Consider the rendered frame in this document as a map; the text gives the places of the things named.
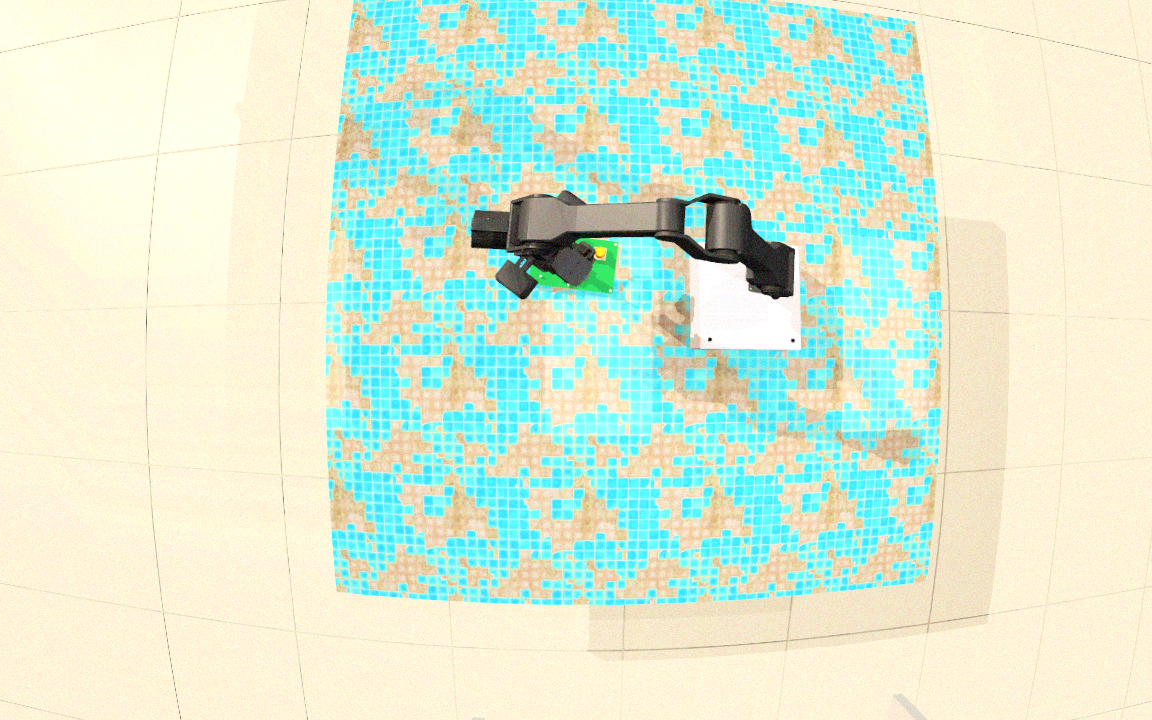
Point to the green circuit board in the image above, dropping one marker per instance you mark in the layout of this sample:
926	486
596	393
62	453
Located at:
600	279

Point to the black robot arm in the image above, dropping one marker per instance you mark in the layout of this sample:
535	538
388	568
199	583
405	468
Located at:
545	223

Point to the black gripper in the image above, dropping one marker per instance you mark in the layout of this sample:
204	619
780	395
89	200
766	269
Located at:
514	277

